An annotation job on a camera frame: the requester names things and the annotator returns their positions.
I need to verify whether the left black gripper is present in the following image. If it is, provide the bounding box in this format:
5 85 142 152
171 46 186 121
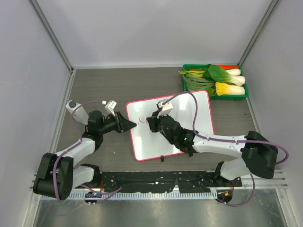
99 112 136 135

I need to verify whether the pink framed whiteboard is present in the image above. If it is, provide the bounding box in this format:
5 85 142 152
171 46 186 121
126 90 214 161

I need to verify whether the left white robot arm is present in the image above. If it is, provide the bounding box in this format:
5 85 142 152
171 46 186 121
33 110 137 200

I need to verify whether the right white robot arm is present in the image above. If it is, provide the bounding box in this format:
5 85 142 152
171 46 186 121
147 112 278 187

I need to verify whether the green long beans bundle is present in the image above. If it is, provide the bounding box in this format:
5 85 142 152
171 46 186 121
182 75 215 91

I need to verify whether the green plastic tray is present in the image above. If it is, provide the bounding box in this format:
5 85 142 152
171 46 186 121
179 64 249 101

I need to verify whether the yellow bok choy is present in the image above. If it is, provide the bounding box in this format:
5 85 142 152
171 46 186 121
215 82 245 96

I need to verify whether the green bok choy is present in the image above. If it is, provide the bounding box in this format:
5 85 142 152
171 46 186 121
203 65 246 86

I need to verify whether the orange carrot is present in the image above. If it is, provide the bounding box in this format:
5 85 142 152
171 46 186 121
218 65 239 70

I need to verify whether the white bok choy back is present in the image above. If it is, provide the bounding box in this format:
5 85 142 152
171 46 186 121
226 69 241 76

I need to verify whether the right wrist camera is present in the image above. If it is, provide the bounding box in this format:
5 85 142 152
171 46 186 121
156 99 173 118

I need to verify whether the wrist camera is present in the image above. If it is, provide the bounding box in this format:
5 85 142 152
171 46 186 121
105 100 117 115
156 99 173 118

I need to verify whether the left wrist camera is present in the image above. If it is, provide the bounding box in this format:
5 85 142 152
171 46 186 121
105 100 117 115

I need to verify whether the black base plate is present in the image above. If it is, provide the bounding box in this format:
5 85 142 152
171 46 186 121
85 171 242 193

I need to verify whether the white slotted cable duct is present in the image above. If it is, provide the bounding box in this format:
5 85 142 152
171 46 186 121
66 190 217 201

